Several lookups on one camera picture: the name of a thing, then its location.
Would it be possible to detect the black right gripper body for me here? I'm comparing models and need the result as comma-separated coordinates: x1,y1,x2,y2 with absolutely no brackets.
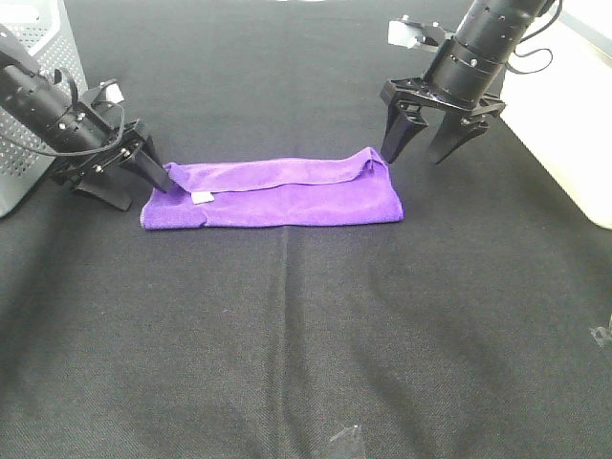
380,77,506,125

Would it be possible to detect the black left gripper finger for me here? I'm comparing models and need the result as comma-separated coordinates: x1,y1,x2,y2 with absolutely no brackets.
76,172,132,210
120,136,173,193

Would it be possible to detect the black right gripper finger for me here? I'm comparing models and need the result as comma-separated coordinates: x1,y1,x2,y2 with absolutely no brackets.
381,100,427,164
427,113,489,164

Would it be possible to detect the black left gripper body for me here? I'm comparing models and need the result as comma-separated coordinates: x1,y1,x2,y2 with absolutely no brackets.
50,80,147,190

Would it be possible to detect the purple microfibre towel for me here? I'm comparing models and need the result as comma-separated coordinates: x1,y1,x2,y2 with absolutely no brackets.
140,147,404,230

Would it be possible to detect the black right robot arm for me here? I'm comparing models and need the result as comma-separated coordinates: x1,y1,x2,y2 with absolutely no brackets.
109,1,538,162

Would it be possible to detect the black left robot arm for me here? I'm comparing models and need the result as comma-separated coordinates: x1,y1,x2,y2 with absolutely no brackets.
1,26,147,211

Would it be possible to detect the grey perforated laundry basket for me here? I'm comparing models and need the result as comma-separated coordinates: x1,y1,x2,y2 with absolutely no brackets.
1,1,88,217

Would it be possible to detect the white storage box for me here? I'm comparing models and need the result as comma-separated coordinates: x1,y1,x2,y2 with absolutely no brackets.
501,21,611,229

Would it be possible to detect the clear tape piece right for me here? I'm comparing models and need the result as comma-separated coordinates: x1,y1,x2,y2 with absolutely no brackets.
589,317,612,348

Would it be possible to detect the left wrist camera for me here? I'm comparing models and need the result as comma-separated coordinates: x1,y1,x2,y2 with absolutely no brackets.
98,79,125,104

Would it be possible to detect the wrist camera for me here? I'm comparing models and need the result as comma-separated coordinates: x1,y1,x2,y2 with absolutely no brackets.
98,79,125,104
387,15,454,53

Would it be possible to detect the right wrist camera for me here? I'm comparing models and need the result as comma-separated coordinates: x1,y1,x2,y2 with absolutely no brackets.
387,15,454,53

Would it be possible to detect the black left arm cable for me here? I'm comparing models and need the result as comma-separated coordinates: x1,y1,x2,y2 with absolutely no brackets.
0,67,126,157

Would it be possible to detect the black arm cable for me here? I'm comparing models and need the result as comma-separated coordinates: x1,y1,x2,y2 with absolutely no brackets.
504,0,564,76
0,67,126,157

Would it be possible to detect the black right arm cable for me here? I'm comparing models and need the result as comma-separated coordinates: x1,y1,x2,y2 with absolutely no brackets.
504,0,564,76

